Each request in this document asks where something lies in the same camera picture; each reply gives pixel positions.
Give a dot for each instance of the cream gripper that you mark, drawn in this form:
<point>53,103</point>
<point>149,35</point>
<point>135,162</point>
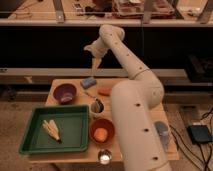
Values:
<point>95,64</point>

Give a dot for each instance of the blue sponge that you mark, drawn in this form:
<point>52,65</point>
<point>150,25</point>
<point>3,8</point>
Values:
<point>88,82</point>

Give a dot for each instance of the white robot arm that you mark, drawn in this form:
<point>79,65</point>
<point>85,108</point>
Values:
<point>131,102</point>

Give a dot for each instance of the orange carrot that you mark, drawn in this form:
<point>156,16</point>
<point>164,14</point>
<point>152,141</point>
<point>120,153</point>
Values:
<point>104,91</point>

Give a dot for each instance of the purple bowl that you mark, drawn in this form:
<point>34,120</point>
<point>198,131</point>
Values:
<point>65,93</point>

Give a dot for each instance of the orange bowl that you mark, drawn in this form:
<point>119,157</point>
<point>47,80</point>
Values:
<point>102,123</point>

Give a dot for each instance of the orange fruit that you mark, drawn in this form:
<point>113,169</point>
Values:
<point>100,134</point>

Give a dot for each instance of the corn cob with husk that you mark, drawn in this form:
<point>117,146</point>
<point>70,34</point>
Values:
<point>52,129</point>

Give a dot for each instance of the green plastic tray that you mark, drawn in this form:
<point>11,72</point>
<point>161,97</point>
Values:
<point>72,122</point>

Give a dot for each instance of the clear plastic jar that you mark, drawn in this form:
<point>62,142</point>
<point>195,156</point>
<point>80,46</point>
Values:
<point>163,132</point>

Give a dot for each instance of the black foot pedal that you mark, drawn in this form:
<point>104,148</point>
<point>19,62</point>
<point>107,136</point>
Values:
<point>199,134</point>

